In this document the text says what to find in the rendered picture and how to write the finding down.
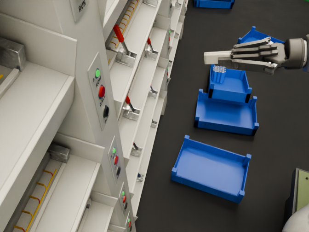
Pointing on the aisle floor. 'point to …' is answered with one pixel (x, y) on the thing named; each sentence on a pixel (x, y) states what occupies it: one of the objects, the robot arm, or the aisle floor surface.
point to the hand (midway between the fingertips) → (217, 57)
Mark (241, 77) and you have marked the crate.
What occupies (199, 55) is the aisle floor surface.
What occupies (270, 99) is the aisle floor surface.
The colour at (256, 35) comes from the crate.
